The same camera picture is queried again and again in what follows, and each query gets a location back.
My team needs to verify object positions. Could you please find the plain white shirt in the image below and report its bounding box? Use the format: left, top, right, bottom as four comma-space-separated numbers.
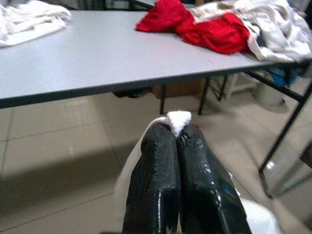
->
114, 110, 281, 234

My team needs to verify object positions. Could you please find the white garment with colour print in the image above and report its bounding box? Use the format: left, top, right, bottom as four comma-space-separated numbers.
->
0, 0, 72, 47

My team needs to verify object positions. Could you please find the red garment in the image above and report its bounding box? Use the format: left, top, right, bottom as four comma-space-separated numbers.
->
136, 0, 252, 55

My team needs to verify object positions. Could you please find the white jersey with black numbers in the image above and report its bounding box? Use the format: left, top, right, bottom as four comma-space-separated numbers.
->
234, 0, 312, 63

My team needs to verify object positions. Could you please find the cream garment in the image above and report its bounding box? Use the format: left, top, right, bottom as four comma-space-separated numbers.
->
189, 0, 259, 25

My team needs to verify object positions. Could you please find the white bucket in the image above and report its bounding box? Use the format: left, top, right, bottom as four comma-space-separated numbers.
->
253, 80, 293, 108

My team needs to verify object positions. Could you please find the brown cardboard box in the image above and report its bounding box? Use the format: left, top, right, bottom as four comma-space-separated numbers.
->
150, 78, 208, 99

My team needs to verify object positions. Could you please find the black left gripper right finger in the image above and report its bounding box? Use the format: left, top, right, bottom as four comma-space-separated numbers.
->
175, 124, 252, 234

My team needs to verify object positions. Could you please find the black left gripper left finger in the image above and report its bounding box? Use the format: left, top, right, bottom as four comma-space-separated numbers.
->
121, 122, 182, 234

